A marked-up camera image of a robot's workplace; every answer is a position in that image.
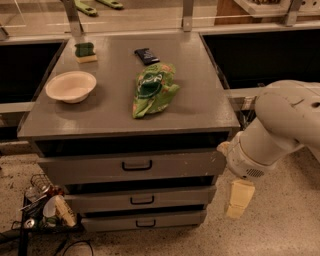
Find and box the green tool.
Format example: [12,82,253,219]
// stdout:
[74,0,98,17]
[97,0,123,10]

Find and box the white paper bowl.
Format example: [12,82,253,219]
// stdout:
[45,71,97,104]

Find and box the black cable on floor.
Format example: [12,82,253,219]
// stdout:
[53,239,94,256]

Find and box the grey bottom drawer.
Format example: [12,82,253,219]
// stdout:
[81,210,207,232]

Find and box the green yellow sponge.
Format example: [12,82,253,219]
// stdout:
[75,42,97,63]

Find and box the green tool left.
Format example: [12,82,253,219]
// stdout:
[74,0,98,17]

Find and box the black wire dish rack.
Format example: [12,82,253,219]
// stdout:
[18,174,82,256]

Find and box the dark blue snack packet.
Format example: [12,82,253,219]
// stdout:
[134,48,160,66]

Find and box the white cup in rack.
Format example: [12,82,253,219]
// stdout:
[43,196,57,218]

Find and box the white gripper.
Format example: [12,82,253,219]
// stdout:
[217,132,276,218]

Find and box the grey drawer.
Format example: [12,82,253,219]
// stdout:
[38,150,226,185]
[64,185,216,214]
[81,210,207,232]

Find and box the green tool right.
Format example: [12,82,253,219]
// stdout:
[97,0,123,10]

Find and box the green chip bag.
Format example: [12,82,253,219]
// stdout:
[132,62,180,119]

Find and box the grey drawer cabinet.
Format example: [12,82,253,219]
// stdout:
[16,31,241,188]

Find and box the grey top drawer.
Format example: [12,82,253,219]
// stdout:
[38,150,226,185]

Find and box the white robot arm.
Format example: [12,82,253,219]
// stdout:
[217,80,320,219]

